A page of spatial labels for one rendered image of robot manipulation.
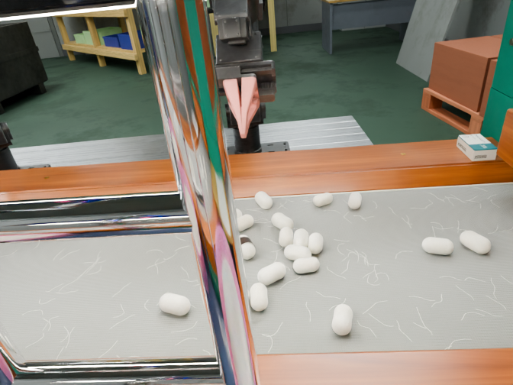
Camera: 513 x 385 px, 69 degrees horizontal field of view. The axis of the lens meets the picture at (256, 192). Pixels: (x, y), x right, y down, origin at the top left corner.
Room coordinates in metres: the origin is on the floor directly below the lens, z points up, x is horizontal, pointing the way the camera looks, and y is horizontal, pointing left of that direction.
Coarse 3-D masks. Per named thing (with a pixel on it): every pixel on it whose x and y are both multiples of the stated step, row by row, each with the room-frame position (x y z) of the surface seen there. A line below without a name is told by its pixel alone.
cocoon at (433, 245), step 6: (426, 240) 0.35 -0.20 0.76; (432, 240) 0.34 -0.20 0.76; (438, 240) 0.34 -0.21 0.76; (444, 240) 0.34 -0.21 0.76; (426, 246) 0.34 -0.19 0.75; (432, 246) 0.34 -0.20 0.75; (438, 246) 0.34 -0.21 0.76; (444, 246) 0.33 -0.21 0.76; (450, 246) 0.33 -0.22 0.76; (432, 252) 0.34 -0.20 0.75; (438, 252) 0.33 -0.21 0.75; (444, 252) 0.33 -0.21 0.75; (450, 252) 0.33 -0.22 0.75
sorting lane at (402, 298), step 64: (384, 192) 0.49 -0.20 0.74; (448, 192) 0.47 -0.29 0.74; (512, 192) 0.45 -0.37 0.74; (0, 256) 0.43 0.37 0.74; (64, 256) 0.42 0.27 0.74; (128, 256) 0.40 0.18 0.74; (256, 256) 0.37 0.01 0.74; (320, 256) 0.36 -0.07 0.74; (384, 256) 0.35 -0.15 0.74; (448, 256) 0.34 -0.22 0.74; (512, 256) 0.32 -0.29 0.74; (0, 320) 0.31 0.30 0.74; (64, 320) 0.30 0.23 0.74; (128, 320) 0.29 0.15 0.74; (192, 320) 0.28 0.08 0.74; (256, 320) 0.27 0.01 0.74; (320, 320) 0.26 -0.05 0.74; (384, 320) 0.25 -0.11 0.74; (448, 320) 0.25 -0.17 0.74; (512, 320) 0.24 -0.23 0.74
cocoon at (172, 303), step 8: (168, 296) 0.30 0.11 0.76; (176, 296) 0.30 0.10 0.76; (184, 296) 0.30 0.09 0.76; (160, 304) 0.29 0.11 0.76; (168, 304) 0.29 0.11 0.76; (176, 304) 0.29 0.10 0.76; (184, 304) 0.29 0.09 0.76; (168, 312) 0.29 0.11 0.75; (176, 312) 0.28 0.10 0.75; (184, 312) 0.28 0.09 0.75
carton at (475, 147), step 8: (464, 136) 0.56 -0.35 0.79; (472, 136) 0.56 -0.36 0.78; (480, 136) 0.56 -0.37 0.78; (464, 144) 0.55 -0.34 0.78; (472, 144) 0.53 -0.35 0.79; (480, 144) 0.53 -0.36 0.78; (488, 144) 0.53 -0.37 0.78; (464, 152) 0.54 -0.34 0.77; (472, 152) 0.52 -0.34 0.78; (480, 152) 0.51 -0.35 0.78; (488, 152) 0.51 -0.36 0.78; (472, 160) 0.51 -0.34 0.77
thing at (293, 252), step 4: (292, 244) 0.36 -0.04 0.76; (288, 248) 0.36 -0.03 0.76; (292, 248) 0.36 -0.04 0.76; (296, 248) 0.36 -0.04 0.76; (300, 248) 0.35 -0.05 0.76; (304, 248) 0.35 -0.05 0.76; (284, 252) 0.36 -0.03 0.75; (288, 252) 0.36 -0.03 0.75; (292, 252) 0.35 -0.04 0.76; (296, 252) 0.35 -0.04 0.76; (300, 252) 0.35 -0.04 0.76; (304, 252) 0.35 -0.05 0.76; (308, 252) 0.35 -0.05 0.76; (288, 256) 0.35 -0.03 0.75; (292, 256) 0.35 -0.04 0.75; (296, 256) 0.35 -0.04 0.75; (300, 256) 0.35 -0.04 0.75; (304, 256) 0.35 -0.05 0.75; (308, 256) 0.35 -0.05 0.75
